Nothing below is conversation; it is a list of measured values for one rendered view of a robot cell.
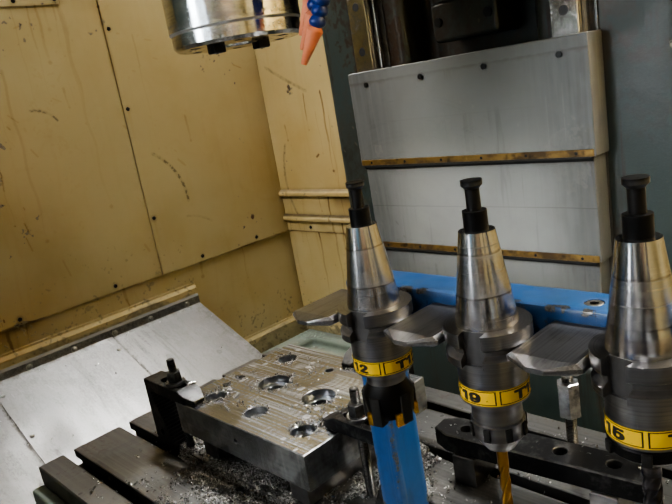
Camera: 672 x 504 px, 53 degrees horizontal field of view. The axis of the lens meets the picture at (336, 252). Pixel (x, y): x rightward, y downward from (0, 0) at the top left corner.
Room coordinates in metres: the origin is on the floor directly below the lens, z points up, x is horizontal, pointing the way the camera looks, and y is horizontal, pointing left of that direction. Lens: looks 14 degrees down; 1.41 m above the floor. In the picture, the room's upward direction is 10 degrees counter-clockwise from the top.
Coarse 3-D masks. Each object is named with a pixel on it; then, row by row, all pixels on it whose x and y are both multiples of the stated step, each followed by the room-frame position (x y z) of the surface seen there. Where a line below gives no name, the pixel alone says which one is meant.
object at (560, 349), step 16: (544, 336) 0.42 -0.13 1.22; (560, 336) 0.42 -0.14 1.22; (576, 336) 0.41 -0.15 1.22; (592, 336) 0.41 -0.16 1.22; (512, 352) 0.41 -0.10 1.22; (528, 352) 0.40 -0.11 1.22; (544, 352) 0.40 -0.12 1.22; (560, 352) 0.40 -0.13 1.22; (576, 352) 0.39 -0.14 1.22; (528, 368) 0.39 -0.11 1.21; (544, 368) 0.38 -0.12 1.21; (560, 368) 0.38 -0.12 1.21; (576, 368) 0.37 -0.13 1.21
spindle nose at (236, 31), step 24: (168, 0) 0.81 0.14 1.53; (192, 0) 0.79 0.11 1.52; (216, 0) 0.78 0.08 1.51; (240, 0) 0.78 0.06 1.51; (264, 0) 0.79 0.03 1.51; (288, 0) 0.82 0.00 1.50; (168, 24) 0.83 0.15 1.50; (192, 24) 0.79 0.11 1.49; (216, 24) 0.78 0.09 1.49; (240, 24) 0.78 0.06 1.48; (264, 24) 0.79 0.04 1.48; (288, 24) 0.81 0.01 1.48; (192, 48) 0.81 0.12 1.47
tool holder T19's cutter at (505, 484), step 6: (498, 456) 0.45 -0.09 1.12; (504, 456) 0.44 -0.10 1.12; (498, 462) 0.45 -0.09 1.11; (504, 462) 0.44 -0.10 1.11; (498, 468) 0.45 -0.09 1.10; (504, 468) 0.44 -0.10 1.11; (504, 474) 0.44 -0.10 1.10; (504, 480) 0.44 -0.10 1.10; (510, 480) 0.45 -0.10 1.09; (504, 486) 0.45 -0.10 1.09; (510, 486) 0.44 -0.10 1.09; (504, 492) 0.45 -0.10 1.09; (510, 492) 0.44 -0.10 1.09; (504, 498) 0.45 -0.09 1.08; (510, 498) 0.45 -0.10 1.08
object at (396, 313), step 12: (408, 300) 0.52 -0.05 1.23; (348, 312) 0.52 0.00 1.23; (360, 312) 0.51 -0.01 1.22; (372, 312) 0.51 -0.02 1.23; (384, 312) 0.50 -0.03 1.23; (396, 312) 0.50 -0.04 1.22; (408, 312) 0.51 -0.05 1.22; (348, 324) 0.51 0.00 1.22; (360, 324) 0.51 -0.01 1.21; (372, 324) 0.50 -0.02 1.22; (384, 324) 0.50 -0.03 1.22; (348, 336) 0.51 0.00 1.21; (360, 336) 0.51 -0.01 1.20; (372, 336) 0.50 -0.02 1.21; (384, 336) 0.50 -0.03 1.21
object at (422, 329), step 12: (420, 312) 0.51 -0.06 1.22; (432, 312) 0.51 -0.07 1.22; (444, 312) 0.50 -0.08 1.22; (396, 324) 0.49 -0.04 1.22; (408, 324) 0.49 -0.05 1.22; (420, 324) 0.48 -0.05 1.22; (432, 324) 0.48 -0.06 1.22; (396, 336) 0.47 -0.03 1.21; (408, 336) 0.47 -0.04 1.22; (420, 336) 0.46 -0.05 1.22; (432, 336) 0.46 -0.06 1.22
